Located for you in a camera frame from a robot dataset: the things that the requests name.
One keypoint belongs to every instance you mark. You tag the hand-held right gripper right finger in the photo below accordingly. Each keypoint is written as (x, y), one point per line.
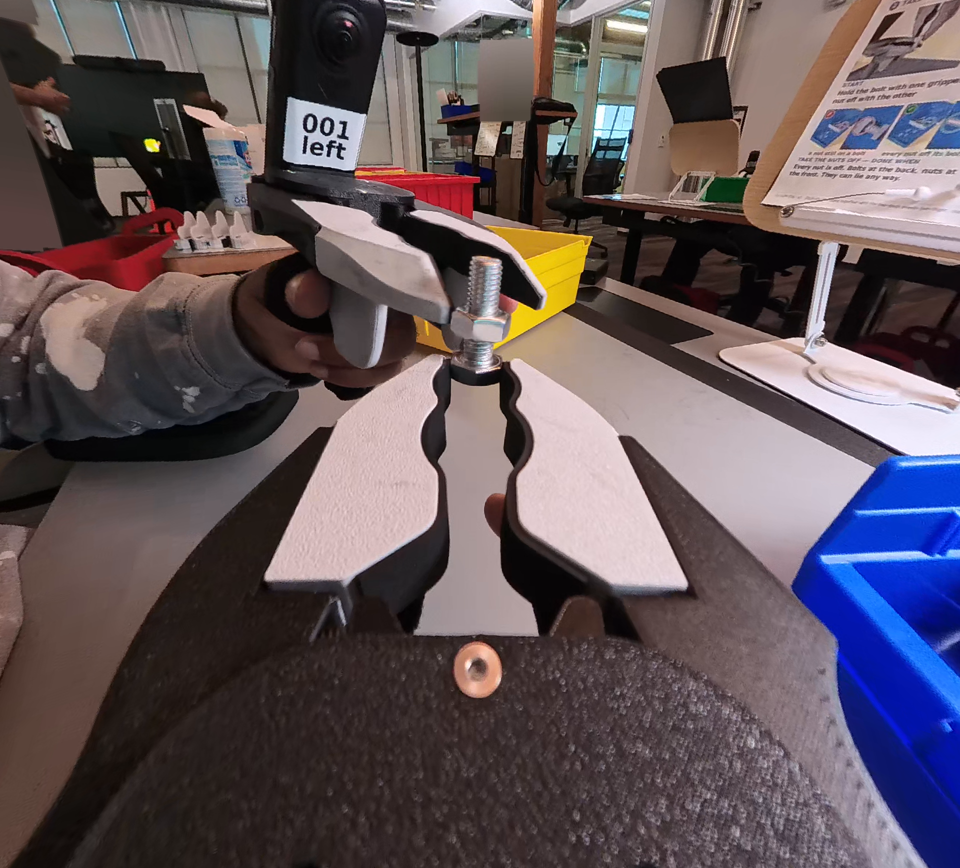
(585, 500)

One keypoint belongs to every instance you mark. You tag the steel hex nut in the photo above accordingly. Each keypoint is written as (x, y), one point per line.
(480, 326)

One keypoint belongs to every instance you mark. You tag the red plastic bin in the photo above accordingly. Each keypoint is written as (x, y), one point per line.
(442, 193)

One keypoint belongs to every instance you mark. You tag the small wooden board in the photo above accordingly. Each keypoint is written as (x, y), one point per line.
(705, 148)

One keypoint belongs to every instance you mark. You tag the small white stand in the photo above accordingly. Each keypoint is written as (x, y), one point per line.
(686, 187)

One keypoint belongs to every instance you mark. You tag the black panel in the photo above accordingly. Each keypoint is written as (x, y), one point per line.
(694, 92)

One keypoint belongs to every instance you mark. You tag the red plastic basket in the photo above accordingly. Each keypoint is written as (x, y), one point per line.
(97, 260)

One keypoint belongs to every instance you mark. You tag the wooden clipboard board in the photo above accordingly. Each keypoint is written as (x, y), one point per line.
(840, 234)

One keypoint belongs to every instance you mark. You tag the steel hex bolt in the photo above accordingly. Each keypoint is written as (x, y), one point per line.
(486, 279)

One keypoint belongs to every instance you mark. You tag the yellow plastic bin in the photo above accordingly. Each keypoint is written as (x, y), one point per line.
(555, 260)

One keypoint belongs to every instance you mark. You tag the printed instruction sheet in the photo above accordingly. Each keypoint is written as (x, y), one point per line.
(900, 95)

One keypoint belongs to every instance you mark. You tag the black office chair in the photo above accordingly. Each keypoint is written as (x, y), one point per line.
(600, 170)

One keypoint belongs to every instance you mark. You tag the black monitor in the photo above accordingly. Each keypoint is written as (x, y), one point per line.
(112, 118)

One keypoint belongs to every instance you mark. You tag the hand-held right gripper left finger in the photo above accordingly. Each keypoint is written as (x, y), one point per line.
(367, 493)

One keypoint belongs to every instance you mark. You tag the person's right hand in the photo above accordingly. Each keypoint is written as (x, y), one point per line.
(493, 514)

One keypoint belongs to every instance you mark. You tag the person's spattered grey sweatshirt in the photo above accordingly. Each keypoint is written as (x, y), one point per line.
(11, 598)

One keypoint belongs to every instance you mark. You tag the person's left forearm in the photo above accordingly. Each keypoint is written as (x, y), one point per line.
(112, 350)

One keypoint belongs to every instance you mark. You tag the green bin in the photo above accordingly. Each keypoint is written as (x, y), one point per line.
(731, 189)

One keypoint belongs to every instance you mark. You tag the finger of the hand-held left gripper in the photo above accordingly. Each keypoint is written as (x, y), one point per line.
(375, 260)
(480, 234)

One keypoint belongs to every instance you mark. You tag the blue plastic bin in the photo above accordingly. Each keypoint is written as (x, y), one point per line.
(885, 583)

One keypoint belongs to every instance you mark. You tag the brown office desk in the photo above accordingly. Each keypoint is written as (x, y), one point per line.
(645, 202)

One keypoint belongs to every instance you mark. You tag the small blue bin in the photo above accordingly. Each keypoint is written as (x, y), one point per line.
(459, 112)

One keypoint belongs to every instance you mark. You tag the person's left hand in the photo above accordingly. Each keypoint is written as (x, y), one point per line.
(307, 350)

